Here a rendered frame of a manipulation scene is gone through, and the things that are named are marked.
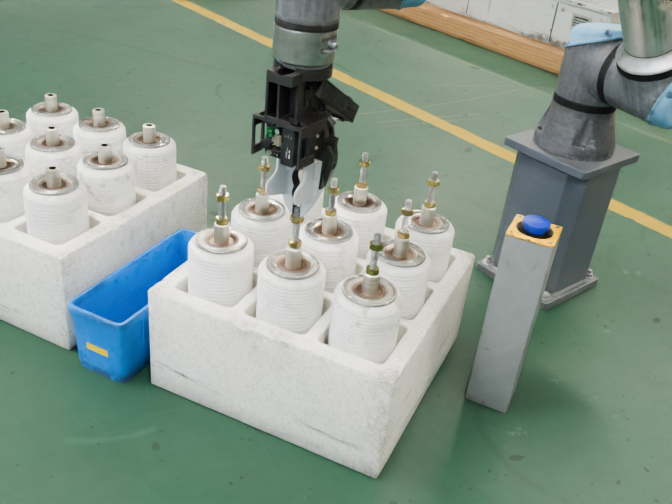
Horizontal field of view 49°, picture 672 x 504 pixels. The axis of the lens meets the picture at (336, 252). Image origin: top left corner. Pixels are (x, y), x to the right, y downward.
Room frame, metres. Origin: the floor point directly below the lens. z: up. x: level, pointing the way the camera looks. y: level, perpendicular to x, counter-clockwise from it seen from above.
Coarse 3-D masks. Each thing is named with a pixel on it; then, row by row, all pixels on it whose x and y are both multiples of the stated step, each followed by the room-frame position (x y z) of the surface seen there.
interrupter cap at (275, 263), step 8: (272, 256) 0.90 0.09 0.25; (280, 256) 0.91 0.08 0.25; (304, 256) 0.91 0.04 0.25; (312, 256) 0.91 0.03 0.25; (272, 264) 0.88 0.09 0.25; (280, 264) 0.89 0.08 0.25; (304, 264) 0.90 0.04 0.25; (312, 264) 0.89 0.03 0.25; (272, 272) 0.86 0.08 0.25; (280, 272) 0.86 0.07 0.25; (288, 272) 0.87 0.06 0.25; (296, 272) 0.87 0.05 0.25; (304, 272) 0.87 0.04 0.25; (312, 272) 0.87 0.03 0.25
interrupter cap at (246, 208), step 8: (248, 200) 1.07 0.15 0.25; (272, 200) 1.08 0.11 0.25; (240, 208) 1.03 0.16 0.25; (248, 208) 1.04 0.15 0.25; (272, 208) 1.05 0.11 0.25; (280, 208) 1.05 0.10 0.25; (248, 216) 1.01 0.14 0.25; (256, 216) 1.02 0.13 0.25; (264, 216) 1.02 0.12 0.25; (272, 216) 1.02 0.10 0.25; (280, 216) 1.02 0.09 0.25
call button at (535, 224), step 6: (528, 216) 0.97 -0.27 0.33; (534, 216) 0.97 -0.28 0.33; (540, 216) 0.98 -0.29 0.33; (522, 222) 0.96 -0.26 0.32; (528, 222) 0.95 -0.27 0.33; (534, 222) 0.95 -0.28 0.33; (540, 222) 0.96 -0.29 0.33; (546, 222) 0.96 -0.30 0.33; (528, 228) 0.95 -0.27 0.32; (534, 228) 0.94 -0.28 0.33; (540, 228) 0.94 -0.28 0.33; (546, 228) 0.95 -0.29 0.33; (540, 234) 0.95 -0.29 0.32
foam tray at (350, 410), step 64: (192, 320) 0.86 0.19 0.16; (256, 320) 0.85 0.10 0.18; (320, 320) 0.86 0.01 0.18; (448, 320) 1.00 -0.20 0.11; (192, 384) 0.86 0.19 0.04; (256, 384) 0.82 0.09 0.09; (320, 384) 0.78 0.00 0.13; (384, 384) 0.75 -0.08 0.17; (320, 448) 0.78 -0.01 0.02; (384, 448) 0.76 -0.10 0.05
